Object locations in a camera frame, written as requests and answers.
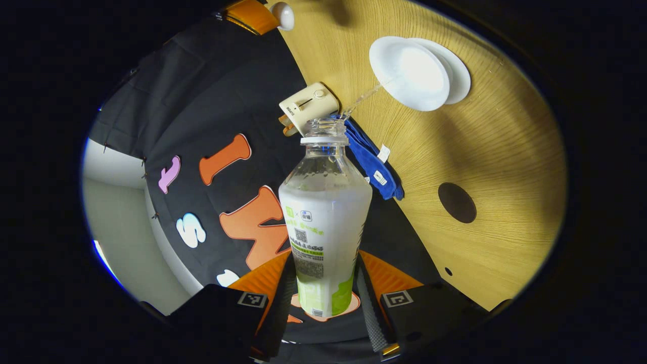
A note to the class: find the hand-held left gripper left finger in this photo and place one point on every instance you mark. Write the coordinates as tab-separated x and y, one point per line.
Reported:
280	308

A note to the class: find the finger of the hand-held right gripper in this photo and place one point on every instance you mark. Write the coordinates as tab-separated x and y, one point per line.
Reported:
250	15

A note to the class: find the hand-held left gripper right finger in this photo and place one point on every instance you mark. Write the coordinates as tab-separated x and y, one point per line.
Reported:
371	313

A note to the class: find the clear water bottle green label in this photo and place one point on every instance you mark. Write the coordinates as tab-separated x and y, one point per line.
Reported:
326	222

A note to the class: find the dark brown round coaster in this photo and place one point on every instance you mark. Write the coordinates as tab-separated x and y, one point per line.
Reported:
457	203

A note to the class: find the black backdrop cloth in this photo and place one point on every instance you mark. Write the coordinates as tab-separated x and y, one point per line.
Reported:
212	101

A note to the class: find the white toaster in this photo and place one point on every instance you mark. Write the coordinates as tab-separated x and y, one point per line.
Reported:
308	106

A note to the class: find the brown toast slice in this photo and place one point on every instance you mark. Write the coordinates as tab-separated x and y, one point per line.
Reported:
284	120
290	131

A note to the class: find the folded blue towel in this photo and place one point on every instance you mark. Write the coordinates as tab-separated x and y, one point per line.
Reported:
376	169

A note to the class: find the row of small backdrop clips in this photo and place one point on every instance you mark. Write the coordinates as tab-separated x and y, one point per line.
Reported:
144	162

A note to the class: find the white saucer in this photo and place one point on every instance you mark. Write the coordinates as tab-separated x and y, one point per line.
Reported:
459	76

